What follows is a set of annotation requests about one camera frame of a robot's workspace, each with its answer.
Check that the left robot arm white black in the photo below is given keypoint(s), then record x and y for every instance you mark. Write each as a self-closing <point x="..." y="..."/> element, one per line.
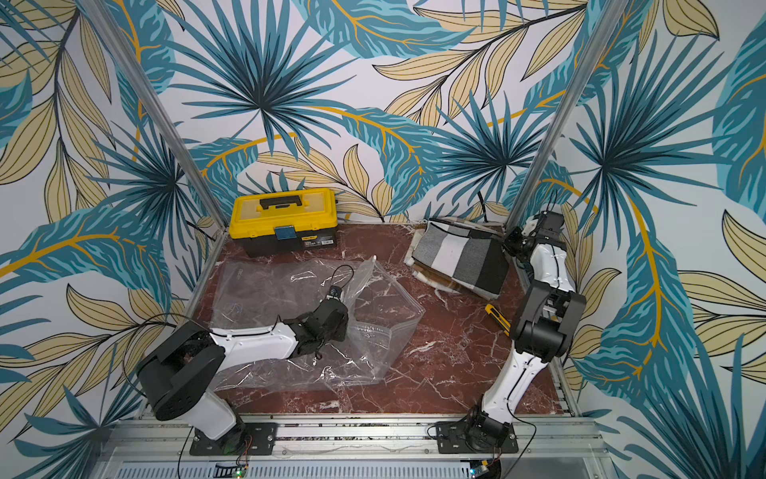
<point x="176" y="377"/>

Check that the clear plastic vacuum bag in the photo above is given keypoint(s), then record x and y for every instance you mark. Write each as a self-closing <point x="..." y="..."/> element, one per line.
<point x="382" y="320"/>

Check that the beige plaid blanket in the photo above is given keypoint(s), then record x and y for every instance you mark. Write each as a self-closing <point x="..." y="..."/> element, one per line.
<point x="435" y="247"/>

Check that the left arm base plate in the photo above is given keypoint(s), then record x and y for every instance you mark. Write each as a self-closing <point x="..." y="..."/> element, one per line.
<point x="246" y="439"/>

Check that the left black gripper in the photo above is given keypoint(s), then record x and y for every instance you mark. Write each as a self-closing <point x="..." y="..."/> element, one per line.
<point x="342" y="330"/>

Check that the tan blanket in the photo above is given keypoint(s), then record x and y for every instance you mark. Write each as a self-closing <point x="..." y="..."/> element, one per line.
<point x="443" y="283"/>

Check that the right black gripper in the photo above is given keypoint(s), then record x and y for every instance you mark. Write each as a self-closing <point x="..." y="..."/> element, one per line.
<point x="518" y="240"/>

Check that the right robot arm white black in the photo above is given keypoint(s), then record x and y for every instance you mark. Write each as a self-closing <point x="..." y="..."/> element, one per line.
<point x="543" y="329"/>

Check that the yellow utility knife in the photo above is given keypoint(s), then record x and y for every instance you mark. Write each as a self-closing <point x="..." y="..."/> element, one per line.
<point x="503" y="323"/>

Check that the right aluminium frame post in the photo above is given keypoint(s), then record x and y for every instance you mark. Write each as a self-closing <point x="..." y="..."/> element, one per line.
<point x="592" y="51"/>

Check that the aluminium front rail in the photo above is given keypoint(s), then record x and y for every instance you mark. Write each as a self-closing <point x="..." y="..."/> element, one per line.
<point x="357" y="446"/>

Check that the yellow black toolbox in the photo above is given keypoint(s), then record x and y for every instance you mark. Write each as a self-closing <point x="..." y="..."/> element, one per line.
<point x="268" y="224"/>

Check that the grey white plaid blanket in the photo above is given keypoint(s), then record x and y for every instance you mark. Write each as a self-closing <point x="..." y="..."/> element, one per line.
<point x="482" y="264"/>

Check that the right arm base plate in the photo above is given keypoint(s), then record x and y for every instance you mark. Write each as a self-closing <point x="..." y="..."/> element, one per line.
<point x="480" y="436"/>

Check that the aluminium frame post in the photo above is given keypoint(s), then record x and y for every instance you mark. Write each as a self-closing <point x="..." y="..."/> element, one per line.
<point x="592" y="51"/>
<point x="107" y="27"/>

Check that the left aluminium frame post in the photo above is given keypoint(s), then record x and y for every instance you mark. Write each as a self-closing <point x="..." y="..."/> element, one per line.
<point x="107" y="27"/>

